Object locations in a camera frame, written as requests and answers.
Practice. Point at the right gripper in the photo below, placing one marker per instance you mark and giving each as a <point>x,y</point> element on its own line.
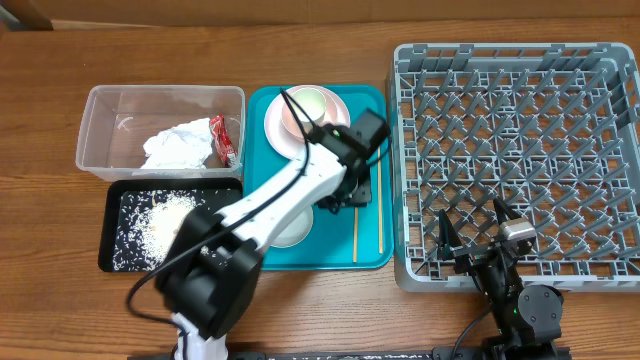
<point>450,248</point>

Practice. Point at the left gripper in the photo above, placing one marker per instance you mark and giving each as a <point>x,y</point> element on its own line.
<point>360,199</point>

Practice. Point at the wooden chopstick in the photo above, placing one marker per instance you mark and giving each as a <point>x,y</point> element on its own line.
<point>355,235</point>
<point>380,206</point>

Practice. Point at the grey bowl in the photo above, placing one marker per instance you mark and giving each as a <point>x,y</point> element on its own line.
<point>296,231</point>

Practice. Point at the red sauce packet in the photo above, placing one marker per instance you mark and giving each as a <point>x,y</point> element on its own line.
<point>222,141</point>

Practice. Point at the white napkin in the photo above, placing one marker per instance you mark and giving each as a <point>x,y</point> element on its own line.
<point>185,146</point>

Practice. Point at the white rice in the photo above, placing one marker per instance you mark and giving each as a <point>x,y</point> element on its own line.
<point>148,222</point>

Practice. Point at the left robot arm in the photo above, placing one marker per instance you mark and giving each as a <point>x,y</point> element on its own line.
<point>211,271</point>

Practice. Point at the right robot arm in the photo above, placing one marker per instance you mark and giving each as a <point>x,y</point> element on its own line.
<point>527,316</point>

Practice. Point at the grey dishwasher rack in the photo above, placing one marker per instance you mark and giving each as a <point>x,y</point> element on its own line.
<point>550,128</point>

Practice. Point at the teal serving tray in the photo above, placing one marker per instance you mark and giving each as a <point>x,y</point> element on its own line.
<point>329,244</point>

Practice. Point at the white plate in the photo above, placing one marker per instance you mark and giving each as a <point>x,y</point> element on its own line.
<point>281,140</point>

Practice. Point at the white cup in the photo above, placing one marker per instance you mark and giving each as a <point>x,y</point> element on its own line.
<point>309,104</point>

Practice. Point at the black tray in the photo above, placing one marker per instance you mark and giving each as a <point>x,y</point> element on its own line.
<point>119,187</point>

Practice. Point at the clear plastic bin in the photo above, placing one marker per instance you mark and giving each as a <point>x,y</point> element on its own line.
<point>119,119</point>

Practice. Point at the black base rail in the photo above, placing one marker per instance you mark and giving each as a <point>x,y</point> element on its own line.
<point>350,355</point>

